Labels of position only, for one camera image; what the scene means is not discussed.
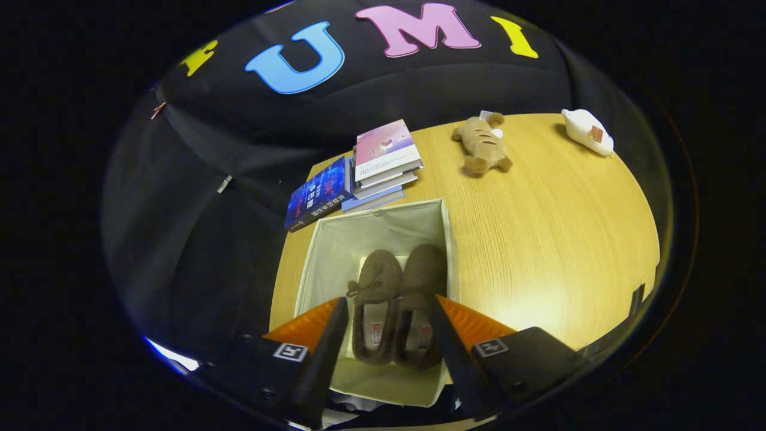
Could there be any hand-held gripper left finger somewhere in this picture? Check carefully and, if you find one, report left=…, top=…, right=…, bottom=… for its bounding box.
left=197, top=296, right=349, bottom=429

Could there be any brown fuzzy shoe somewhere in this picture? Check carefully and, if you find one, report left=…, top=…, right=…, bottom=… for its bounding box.
left=346, top=249, right=405, bottom=366
left=392, top=244, right=449, bottom=370

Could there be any dark blue book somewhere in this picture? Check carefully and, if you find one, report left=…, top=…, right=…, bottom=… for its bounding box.
left=284, top=156, right=355, bottom=233

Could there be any pale blue book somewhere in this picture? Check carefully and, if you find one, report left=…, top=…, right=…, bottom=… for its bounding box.
left=341, top=184, right=406, bottom=214

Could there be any white plush toy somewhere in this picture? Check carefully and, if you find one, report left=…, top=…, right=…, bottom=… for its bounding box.
left=561, top=108, right=615, bottom=157

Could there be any white book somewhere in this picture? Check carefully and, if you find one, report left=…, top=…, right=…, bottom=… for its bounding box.
left=356, top=169, right=418, bottom=197

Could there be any brown plush toy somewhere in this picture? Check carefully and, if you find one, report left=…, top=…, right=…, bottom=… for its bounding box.
left=451, top=113, right=513, bottom=176

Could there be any black backdrop cloth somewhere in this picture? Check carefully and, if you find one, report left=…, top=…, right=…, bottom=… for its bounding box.
left=102, top=0, right=674, bottom=360

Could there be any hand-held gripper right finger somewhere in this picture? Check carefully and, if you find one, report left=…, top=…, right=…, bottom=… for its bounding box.
left=428, top=293, right=590, bottom=420

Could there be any pink cover book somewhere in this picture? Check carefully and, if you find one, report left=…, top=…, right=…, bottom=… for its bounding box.
left=354, top=119, right=424, bottom=183

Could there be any green fabric storage box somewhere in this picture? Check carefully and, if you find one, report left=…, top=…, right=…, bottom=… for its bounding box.
left=293, top=198, right=461, bottom=409

